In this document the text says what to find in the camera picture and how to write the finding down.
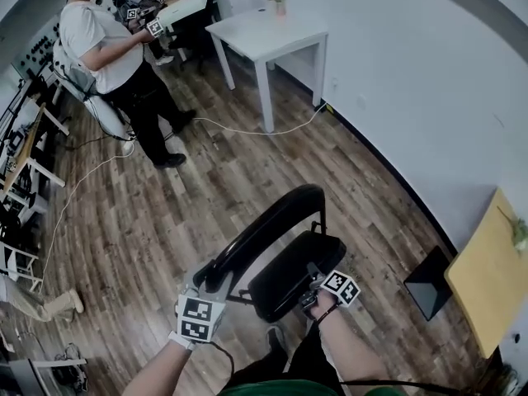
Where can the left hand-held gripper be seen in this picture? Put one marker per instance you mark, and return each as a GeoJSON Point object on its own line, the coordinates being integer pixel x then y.
{"type": "Point", "coordinates": [201, 318]}

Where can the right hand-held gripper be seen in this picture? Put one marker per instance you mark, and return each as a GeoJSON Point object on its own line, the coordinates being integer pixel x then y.
{"type": "Point", "coordinates": [339, 287]}

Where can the black folding chair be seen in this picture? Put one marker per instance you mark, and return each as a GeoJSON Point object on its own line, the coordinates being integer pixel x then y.
{"type": "Point", "coordinates": [288, 262]}

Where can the person's left forearm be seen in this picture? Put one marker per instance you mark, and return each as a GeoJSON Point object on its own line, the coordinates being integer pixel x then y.
{"type": "Point", "coordinates": [158, 369]}

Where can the person's right forearm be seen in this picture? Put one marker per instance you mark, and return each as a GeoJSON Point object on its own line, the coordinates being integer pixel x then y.
{"type": "Point", "coordinates": [350, 353]}

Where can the white chair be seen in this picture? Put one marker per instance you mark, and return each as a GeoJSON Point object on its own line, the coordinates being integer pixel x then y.
{"type": "Point", "coordinates": [82, 85]}

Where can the black office chair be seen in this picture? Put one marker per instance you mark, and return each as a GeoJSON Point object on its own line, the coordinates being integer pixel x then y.
{"type": "Point", "coordinates": [198, 35]}

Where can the white wristband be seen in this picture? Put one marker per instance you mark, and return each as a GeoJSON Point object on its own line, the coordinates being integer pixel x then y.
{"type": "Point", "coordinates": [180, 340]}

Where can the person's black trousers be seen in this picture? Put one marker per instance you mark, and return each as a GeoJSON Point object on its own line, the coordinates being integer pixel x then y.
{"type": "Point", "coordinates": [297, 365]}

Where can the black flat panel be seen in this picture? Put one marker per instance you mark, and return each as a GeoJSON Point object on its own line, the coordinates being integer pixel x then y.
{"type": "Point", "coordinates": [429, 283]}

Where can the person's green shirt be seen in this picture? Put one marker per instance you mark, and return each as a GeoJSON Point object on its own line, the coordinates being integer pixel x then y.
{"type": "Point", "coordinates": [280, 388]}

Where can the yellow wooden table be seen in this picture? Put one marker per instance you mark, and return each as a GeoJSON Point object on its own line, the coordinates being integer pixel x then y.
{"type": "Point", "coordinates": [491, 274]}

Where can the white low shelf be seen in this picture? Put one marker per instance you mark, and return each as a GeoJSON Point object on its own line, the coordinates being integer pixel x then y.
{"type": "Point", "coordinates": [37, 375]}

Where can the green plant sprig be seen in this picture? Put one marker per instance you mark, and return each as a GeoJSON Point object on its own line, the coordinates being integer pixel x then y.
{"type": "Point", "coordinates": [517, 231]}

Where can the wooden work desk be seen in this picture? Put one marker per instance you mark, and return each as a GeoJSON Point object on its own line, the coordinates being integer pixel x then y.
{"type": "Point", "coordinates": [24, 147]}

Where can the white square table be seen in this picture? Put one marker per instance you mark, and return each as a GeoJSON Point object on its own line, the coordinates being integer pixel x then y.
{"type": "Point", "coordinates": [264, 31]}

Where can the board with black knobs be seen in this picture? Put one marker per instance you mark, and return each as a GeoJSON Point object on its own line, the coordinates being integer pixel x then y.
{"type": "Point", "coordinates": [39, 48]}

